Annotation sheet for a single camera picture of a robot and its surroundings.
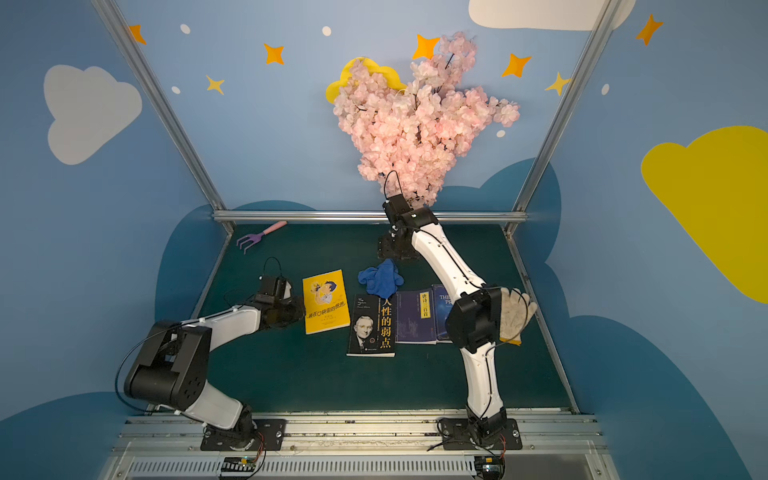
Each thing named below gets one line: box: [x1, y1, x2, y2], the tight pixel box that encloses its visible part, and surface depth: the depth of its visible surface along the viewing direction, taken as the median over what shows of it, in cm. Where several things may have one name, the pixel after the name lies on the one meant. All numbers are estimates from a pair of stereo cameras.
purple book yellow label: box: [395, 290, 437, 345], surface depth 97 cm
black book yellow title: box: [346, 294, 396, 358], surface depth 95 cm
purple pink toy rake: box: [236, 220, 288, 255], surface depth 118 cm
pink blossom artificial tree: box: [333, 32, 521, 208], surface depth 73 cm
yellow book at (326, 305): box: [302, 269, 351, 335], surface depth 100 cm
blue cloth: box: [357, 259, 405, 299], surface depth 103 cm
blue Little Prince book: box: [432, 284, 453, 344], surface depth 97 cm
